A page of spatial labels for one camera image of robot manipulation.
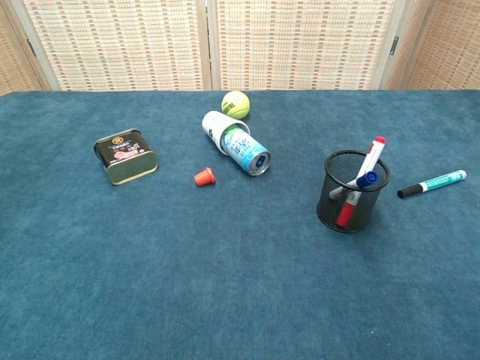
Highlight red capped marker pen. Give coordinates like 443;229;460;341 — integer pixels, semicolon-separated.
335;136;387;228

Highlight blue velvet table cloth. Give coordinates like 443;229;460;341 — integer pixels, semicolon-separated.
0;88;480;360

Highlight small orange plastic cup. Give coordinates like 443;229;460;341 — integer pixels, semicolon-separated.
193;166;217;187

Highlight black luncheon meat tin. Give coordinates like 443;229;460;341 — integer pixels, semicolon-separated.
93;128;160;187

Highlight blue capped marker pen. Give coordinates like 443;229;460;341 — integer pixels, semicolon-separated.
328;171;379;200

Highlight white paper cup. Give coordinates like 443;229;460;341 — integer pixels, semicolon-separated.
201;109;251;156

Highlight black mesh pen holder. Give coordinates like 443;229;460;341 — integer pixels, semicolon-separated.
316;149;392;235

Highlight light blue drink can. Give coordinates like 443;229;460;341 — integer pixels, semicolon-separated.
220;124;272;176

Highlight woven bamboo folding screen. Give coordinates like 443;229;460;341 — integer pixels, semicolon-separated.
0;0;480;96

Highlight yellow tennis ball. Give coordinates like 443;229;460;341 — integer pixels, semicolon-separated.
220;90;251;120

